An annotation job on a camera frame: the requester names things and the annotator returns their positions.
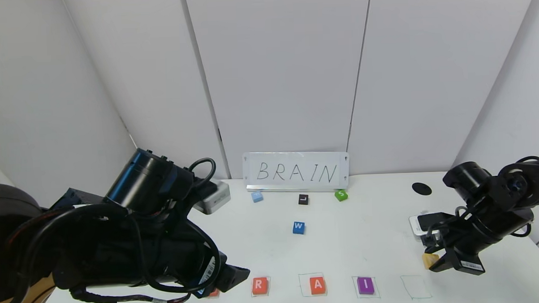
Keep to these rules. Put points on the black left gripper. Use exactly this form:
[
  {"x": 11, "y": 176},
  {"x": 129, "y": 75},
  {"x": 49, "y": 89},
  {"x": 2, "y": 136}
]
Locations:
[{"x": 209, "y": 271}]

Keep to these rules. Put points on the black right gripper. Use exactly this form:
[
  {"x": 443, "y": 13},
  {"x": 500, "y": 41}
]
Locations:
[{"x": 467, "y": 264}]

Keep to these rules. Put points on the yellow N letter block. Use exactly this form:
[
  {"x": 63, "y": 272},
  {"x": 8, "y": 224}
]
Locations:
[{"x": 429, "y": 259}]

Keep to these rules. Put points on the orange R letter block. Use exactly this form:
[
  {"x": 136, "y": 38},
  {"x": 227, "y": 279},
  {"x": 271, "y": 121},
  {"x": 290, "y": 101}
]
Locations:
[{"x": 260, "y": 286}]

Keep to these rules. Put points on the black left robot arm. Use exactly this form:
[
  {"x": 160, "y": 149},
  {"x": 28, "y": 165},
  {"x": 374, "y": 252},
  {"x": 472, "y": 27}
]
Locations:
[{"x": 140, "y": 183}]

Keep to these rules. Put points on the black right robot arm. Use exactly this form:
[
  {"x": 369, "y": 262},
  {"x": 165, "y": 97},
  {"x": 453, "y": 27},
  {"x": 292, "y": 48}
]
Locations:
[{"x": 521, "y": 183}]

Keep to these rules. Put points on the orange B letter block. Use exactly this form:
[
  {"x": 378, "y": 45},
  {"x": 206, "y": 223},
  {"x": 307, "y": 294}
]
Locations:
[{"x": 214, "y": 293}]

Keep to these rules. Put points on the blue W letter block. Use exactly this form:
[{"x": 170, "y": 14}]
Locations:
[{"x": 298, "y": 227}]

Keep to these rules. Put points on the light blue letter block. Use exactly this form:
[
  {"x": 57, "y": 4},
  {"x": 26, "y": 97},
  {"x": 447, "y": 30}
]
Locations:
[{"x": 257, "y": 197}]

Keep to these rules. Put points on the purple I letter block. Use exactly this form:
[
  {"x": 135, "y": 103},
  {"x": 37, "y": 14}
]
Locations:
[{"x": 365, "y": 285}]

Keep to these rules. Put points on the orange A letter block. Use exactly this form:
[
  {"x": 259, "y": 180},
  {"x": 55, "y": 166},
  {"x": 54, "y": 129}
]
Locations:
[{"x": 317, "y": 285}]

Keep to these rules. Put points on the black L letter block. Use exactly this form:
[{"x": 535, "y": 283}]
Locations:
[{"x": 303, "y": 199}]

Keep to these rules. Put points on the white BRAIN sign board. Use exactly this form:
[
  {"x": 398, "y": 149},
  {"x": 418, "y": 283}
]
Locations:
[{"x": 297, "y": 172}]

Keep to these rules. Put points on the green S letter block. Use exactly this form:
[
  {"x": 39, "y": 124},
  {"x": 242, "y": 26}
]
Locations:
[{"x": 341, "y": 195}]

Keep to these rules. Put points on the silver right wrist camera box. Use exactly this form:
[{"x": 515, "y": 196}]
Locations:
[{"x": 426, "y": 224}]

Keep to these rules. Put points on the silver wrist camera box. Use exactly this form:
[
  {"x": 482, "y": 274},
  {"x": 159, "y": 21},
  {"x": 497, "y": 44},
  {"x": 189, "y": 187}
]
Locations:
[
  {"x": 426, "y": 224},
  {"x": 215, "y": 198}
]

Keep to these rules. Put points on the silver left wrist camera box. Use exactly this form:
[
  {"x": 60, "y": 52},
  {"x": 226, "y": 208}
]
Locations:
[{"x": 215, "y": 198}]

